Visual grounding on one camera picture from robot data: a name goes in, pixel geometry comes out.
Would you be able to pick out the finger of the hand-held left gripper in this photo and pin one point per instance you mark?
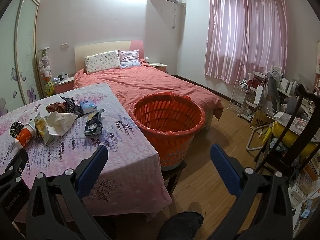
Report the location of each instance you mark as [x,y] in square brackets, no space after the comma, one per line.
[15,165]

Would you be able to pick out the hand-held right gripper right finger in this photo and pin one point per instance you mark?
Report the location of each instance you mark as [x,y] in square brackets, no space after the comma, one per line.
[225,170]

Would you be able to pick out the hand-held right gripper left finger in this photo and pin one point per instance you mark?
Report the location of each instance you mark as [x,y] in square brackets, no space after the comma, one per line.
[92,170]

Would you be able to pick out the orange paper cup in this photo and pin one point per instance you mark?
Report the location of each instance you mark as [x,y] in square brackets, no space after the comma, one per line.
[25,135]

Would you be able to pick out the dark snack packet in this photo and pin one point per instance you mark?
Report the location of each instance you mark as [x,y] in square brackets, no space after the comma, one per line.
[93,125]

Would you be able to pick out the yellow plastic wrapper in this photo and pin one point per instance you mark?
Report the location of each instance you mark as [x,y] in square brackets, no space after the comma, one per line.
[40,127]

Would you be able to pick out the white tissue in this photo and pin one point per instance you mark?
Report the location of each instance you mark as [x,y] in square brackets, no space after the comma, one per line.
[61,121]

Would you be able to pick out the orange basket with red liner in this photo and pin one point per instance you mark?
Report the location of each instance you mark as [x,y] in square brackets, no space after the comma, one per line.
[172,140]

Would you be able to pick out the blue tissue pack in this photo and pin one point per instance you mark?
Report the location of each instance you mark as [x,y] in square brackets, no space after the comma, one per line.
[87,106]

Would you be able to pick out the floral printed tablecloth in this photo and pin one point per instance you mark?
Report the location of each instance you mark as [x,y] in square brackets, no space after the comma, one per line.
[100,140]

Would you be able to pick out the black white dotted scrunchie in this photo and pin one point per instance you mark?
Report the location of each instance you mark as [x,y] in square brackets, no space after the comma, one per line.
[16,128]

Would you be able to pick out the brown slipper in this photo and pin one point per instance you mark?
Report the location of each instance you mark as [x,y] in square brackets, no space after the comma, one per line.
[195,207]

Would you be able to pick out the dark wooden stool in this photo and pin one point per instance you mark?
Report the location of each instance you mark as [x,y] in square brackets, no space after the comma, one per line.
[173,177]

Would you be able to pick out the brown paper bag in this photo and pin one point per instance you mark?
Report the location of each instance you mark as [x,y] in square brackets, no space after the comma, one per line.
[260,121]

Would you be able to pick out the yellow plastic bag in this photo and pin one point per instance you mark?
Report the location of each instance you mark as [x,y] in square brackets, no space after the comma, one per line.
[281,131]

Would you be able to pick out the white shelf unit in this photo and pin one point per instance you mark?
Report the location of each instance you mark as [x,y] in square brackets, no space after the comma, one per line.
[251,102]

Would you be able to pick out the dark wooden chair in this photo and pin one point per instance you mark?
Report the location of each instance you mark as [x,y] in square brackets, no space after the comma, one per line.
[287,133]

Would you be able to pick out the person's leg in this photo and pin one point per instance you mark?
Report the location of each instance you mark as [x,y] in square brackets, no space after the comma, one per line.
[177,226]

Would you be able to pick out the pile of boxes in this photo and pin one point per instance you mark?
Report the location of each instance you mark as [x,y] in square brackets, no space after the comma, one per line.
[303,192]

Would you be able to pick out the white paper bag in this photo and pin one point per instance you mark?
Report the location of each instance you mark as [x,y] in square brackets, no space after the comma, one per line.
[260,95]

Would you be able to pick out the yellow green flower toy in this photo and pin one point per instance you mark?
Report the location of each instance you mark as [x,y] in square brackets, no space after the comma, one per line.
[49,88]

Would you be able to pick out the pink nightstand with mugs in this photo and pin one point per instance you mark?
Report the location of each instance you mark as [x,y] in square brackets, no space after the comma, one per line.
[63,86]

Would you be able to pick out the flower arrangement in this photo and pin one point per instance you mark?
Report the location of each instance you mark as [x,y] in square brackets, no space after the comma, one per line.
[45,65]

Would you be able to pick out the pink bed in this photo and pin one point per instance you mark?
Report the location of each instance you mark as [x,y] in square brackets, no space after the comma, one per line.
[155,82]

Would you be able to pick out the white floral pillow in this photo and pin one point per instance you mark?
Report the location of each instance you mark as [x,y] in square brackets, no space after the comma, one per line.
[102,61]

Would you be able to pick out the flower printed wardrobe door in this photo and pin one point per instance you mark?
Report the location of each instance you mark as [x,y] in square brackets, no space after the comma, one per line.
[25,55]

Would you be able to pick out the pink striped pillow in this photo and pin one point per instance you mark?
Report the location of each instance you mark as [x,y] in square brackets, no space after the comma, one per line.
[129,58]

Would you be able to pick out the cream and pink headboard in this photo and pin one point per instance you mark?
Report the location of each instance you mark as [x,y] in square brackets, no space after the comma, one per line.
[100,47]

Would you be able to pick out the pink curtain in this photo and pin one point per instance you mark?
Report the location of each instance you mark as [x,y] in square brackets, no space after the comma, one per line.
[245,35]

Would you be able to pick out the white metal frame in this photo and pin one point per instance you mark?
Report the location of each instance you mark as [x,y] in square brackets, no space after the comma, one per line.
[250,140]

